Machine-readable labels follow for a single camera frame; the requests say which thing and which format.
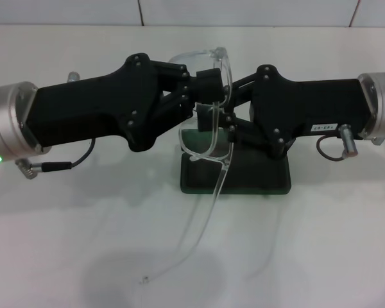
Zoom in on dark right gripper cable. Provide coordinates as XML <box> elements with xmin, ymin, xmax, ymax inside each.
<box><xmin>315</xmin><ymin>134</ymin><xmax>345</xmax><ymax>162</ymax></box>

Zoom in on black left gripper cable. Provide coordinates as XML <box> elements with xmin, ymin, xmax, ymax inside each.
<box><xmin>15</xmin><ymin>139</ymin><xmax>96</xmax><ymax>181</ymax></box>

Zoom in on clear transparent glasses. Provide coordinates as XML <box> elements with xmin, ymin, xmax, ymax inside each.
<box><xmin>137</xmin><ymin>46</ymin><xmax>234</xmax><ymax>285</ymax></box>

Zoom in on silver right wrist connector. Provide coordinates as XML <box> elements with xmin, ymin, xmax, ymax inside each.
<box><xmin>339</xmin><ymin>124</ymin><xmax>358</xmax><ymax>158</ymax></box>

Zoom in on green glasses case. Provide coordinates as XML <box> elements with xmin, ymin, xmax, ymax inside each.
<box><xmin>179</xmin><ymin>126</ymin><xmax>292</xmax><ymax>196</ymax></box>

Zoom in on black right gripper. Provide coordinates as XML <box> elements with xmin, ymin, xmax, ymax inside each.
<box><xmin>153</xmin><ymin>63</ymin><xmax>379</xmax><ymax>160</ymax></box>

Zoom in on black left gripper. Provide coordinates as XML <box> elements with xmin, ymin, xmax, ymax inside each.
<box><xmin>24</xmin><ymin>52</ymin><xmax>164</xmax><ymax>153</ymax></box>

